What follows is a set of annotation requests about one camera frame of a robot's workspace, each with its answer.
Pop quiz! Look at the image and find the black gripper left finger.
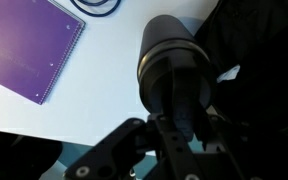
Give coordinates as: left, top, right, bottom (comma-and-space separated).
64, 118, 157, 180

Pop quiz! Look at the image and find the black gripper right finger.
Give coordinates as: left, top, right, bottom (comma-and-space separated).
197, 112, 288, 180

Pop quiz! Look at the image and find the dark flask bottle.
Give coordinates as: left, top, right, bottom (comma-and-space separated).
137, 15, 216, 141

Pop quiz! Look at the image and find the black backpack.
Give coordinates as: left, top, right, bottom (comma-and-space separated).
195, 0, 288, 149

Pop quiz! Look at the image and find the purple spiral notebook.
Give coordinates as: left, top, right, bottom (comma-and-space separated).
0, 0, 85, 104

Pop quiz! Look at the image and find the blue coiled cable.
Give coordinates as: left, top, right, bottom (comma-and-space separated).
69, 0, 122, 18

